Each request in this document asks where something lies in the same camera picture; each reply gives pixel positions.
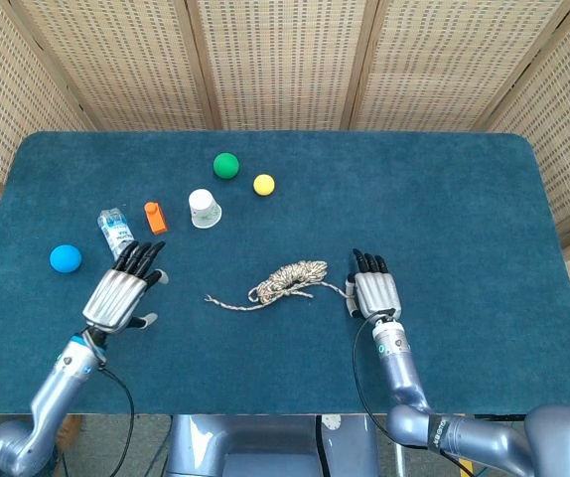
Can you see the blue foam ball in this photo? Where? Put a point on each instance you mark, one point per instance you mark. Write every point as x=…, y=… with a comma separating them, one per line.
x=66, y=259

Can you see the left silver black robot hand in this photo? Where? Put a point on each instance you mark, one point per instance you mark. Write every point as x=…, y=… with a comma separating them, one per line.
x=113, y=295

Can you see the silver-blue robot torso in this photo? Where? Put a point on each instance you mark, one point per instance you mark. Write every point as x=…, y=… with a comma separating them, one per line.
x=265, y=447

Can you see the blue carpet table mat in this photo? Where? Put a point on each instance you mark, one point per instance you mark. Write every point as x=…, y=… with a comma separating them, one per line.
x=265, y=358

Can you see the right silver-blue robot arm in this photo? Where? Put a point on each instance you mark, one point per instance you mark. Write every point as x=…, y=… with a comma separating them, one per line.
x=404, y=377

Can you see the orange bottle-shaped block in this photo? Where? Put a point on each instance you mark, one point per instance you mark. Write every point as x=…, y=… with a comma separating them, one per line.
x=156, y=218

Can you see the brown leather shoe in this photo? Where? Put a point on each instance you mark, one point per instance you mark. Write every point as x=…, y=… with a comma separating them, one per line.
x=72, y=427

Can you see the white paper cup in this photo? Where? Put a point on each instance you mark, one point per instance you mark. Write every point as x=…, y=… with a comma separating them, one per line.
x=204, y=208

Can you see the green foam ball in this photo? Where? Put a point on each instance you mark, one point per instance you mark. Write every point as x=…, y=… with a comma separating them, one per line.
x=226, y=165

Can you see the clear plastic water bottle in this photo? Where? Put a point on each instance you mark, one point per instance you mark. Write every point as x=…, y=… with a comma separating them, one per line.
x=112, y=228

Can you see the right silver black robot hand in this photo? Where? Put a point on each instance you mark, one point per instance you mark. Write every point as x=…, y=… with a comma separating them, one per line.
x=377, y=290

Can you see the yellow foam ball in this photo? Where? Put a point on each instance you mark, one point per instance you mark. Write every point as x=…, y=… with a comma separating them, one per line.
x=264, y=184

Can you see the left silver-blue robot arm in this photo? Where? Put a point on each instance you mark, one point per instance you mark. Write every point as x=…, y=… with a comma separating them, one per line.
x=56, y=392

